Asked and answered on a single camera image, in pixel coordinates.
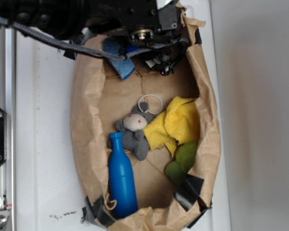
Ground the aluminium frame rail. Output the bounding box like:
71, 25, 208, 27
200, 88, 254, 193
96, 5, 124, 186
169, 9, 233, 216
0, 27, 16, 231

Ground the green plush toy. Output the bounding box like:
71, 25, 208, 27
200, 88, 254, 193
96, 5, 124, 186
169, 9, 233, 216
165, 141, 198, 186

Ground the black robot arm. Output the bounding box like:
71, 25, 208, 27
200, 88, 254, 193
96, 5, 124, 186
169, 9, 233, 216
0, 0, 190, 78

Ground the grey braided cable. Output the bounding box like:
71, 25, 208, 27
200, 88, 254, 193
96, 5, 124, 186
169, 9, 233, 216
0, 14, 157, 61

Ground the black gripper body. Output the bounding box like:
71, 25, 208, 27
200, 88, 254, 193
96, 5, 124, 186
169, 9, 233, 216
89, 0, 190, 76

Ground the yellow microfibre cloth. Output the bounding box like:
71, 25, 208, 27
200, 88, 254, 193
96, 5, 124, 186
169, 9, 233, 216
144, 96, 200, 156

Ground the grey plush mouse toy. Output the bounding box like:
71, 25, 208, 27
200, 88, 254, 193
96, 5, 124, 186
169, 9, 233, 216
115, 98, 158, 161

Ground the blue plastic bottle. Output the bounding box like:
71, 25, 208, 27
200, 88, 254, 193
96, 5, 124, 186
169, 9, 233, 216
108, 132, 138, 218

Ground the light blue sponge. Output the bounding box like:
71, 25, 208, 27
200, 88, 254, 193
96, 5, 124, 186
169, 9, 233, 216
103, 37, 135, 80

